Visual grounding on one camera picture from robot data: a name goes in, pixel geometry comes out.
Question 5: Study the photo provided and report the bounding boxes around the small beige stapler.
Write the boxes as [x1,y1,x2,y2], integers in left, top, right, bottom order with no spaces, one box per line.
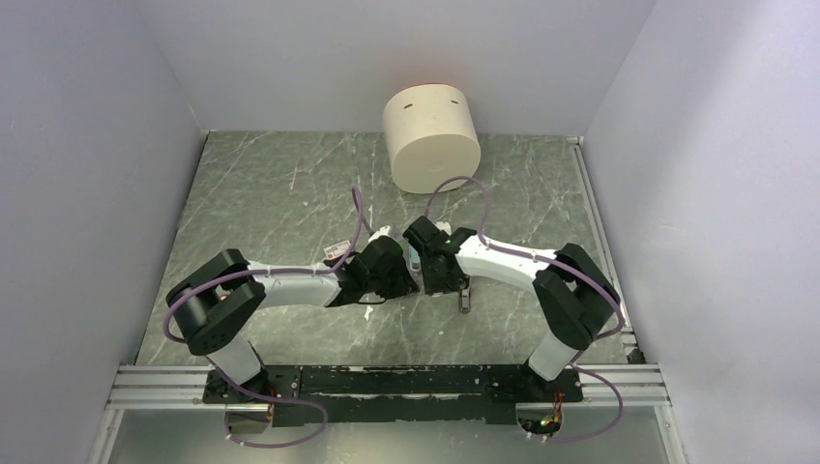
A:
[457,280,471,314]

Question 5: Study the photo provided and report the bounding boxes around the red white staple box sleeve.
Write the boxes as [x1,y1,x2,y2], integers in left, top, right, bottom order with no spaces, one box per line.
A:
[323,240,352,260]

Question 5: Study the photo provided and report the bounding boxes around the blue white stapler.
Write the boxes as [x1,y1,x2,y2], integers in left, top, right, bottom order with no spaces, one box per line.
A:
[409,248,422,272]

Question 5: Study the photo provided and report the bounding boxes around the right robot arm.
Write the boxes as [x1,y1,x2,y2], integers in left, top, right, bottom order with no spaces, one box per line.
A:
[402,217,621,400]

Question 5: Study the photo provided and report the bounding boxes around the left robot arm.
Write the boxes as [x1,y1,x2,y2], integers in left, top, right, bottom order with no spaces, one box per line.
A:
[164,235,419,402]

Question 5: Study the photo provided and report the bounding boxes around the cream cylindrical container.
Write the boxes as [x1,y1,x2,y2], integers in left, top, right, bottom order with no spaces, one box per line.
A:
[382,83,482,194]

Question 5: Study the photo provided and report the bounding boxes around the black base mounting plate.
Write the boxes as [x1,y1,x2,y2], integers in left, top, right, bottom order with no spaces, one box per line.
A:
[202,363,584,427]

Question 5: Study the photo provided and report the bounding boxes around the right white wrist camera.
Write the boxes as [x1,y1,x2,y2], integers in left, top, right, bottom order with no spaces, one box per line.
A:
[435,221,453,235]

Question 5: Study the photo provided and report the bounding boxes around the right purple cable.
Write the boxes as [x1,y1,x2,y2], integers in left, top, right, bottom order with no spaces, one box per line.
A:
[423,176,627,445]

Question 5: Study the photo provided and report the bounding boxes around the aluminium rail frame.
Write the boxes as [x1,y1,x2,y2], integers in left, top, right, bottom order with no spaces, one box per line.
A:
[89,364,689,463]

